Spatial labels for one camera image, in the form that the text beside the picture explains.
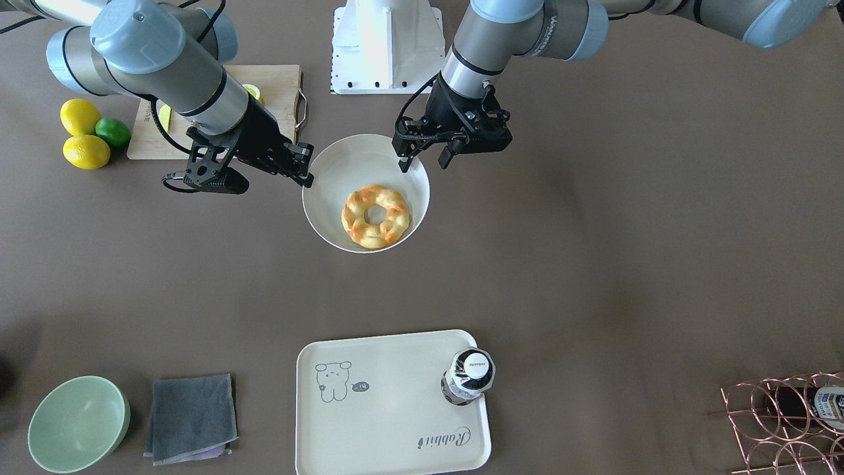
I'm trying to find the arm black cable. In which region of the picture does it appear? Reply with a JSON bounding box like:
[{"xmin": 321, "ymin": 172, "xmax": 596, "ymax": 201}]
[
  {"xmin": 394, "ymin": 74, "xmax": 441, "ymax": 136},
  {"xmin": 150, "ymin": 0, "xmax": 228, "ymax": 194}
]

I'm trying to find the yellow lemon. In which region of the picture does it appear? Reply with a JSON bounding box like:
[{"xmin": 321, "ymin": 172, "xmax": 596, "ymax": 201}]
[
  {"xmin": 63, "ymin": 135, "xmax": 111, "ymax": 170},
  {"xmin": 59, "ymin": 98, "xmax": 102, "ymax": 137}
]

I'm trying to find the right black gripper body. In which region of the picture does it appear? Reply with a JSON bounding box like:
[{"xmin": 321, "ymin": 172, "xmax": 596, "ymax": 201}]
[{"xmin": 187, "ymin": 98, "xmax": 293, "ymax": 175}]

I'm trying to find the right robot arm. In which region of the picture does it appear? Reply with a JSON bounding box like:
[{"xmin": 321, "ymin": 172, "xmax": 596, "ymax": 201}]
[{"xmin": 2, "ymin": 1, "xmax": 314, "ymax": 193}]

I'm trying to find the yellow plastic knife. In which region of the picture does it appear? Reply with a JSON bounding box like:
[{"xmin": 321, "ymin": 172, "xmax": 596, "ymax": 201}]
[{"xmin": 158, "ymin": 104, "xmax": 172, "ymax": 132}]

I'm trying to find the grey folded cloth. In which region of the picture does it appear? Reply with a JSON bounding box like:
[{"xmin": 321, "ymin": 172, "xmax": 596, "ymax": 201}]
[{"xmin": 144, "ymin": 373, "xmax": 239, "ymax": 466}]

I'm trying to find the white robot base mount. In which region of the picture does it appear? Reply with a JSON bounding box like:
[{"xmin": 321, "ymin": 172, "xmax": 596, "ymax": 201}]
[{"xmin": 330, "ymin": 1, "xmax": 445, "ymax": 94}]

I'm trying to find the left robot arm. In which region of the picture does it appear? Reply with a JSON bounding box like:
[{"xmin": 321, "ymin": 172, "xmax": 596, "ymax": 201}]
[{"xmin": 392, "ymin": 1, "xmax": 840, "ymax": 172}]

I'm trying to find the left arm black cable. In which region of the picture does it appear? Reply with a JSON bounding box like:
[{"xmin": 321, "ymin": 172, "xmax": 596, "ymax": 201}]
[{"xmin": 394, "ymin": 74, "xmax": 441, "ymax": 136}]

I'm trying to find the white round plate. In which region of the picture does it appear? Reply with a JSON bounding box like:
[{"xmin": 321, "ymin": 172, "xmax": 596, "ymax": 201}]
[{"xmin": 303, "ymin": 133, "xmax": 431, "ymax": 253}]

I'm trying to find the tea bottle on tray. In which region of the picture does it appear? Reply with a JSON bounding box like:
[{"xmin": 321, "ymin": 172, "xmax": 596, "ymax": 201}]
[{"xmin": 440, "ymin": 348, "xmax": 497, "ymax": 406}]

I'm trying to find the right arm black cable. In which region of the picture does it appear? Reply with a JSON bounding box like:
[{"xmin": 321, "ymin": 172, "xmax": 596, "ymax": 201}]
[{"xmin": 150, "ymin": 0, "xmax": 228, "ymax": 194}]

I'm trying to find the yellow lemon lower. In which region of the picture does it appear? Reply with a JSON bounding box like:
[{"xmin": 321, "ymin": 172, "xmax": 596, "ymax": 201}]
[{"xmin": 63, "ymin": 135, "xmax": 111, "ymax": 170}]

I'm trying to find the copper wire bottle rack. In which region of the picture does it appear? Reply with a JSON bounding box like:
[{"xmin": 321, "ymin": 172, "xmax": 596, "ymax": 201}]
[{"xmin": 720, "ymin": 371, "xmax": 843, "ymax": 474}]

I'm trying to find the bamboo cutting board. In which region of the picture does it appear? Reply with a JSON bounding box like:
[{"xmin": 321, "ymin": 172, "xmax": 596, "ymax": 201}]
[{"xmin": 126, "ymin": 64, "xmax": 303, "ymax": 162}]

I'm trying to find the lemon half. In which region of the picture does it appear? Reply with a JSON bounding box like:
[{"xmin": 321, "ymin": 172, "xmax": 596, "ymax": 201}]
[{"xmin": 242, "ymin": 84, "xmax": 264, "ymax": 104}]

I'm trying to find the cream rabbit tray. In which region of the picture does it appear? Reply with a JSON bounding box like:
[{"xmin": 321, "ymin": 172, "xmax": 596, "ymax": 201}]
[{"xmin": 295, "ymin": 329, "xmax": 492, "ymax": 474}]

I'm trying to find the green bowl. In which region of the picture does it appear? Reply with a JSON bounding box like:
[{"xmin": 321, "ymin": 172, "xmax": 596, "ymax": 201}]
[{"xmin": 27, "ymin": 375, "xmax": 131, "ymax": 473}]

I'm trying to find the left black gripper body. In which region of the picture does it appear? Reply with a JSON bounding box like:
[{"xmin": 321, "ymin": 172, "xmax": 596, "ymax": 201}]
[{"xmin": 420, "ymin": 76, "xmax": 510, "ymax": 141}]

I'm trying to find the glazed twisted donut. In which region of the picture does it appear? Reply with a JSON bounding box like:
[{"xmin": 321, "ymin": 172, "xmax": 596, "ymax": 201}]
[{"xmin": 340, "ymin": 184, "xmax": 412, "ymax": 249}]

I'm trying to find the green lime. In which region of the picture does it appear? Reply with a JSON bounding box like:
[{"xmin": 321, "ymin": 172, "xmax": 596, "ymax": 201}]
[{"xmin": 94, "ymin": 117, "xmax": 132, "ymax": 150}]

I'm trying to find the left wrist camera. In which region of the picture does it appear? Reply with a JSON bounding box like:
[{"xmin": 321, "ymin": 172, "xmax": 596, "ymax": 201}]
[{"xmin": 448, "ymin": 129, "xmax": 513, "ymax": 154}]

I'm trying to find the yellow lemon upper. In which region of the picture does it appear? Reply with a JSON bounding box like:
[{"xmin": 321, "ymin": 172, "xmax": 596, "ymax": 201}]
[{"xmin": 59, "ymin": 98, "xmax": 102, "ymax": 137}]

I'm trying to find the tea bottle in rack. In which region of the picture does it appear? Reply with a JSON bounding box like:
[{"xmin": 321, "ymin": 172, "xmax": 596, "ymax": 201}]
[{"xmin": 766, "ymin": 385, "xmax": 843, "ymax": 433}]

